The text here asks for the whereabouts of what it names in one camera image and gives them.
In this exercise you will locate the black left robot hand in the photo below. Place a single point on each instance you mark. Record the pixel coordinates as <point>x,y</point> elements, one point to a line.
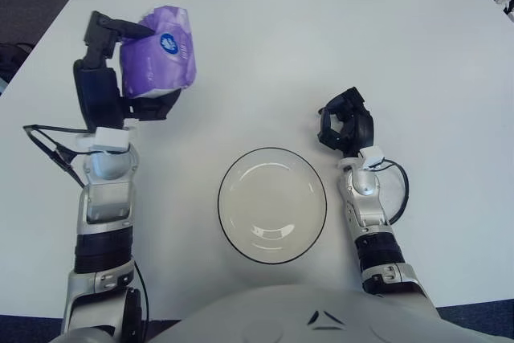
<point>96,90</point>

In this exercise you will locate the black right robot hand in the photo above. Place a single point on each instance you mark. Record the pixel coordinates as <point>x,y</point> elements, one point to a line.
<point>363,126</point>

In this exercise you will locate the purple tissue paper pack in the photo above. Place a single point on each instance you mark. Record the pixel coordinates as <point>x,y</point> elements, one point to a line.
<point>160,66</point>

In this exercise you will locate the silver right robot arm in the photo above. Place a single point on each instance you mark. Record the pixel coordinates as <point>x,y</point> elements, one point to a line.
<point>373,234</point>

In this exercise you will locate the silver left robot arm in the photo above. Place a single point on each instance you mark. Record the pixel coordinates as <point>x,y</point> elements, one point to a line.
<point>104,238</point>

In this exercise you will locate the white plate black rim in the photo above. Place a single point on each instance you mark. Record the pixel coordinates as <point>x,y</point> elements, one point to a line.
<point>273,206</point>

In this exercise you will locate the grey robot torso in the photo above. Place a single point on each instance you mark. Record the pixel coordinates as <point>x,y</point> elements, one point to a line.
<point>281,315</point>

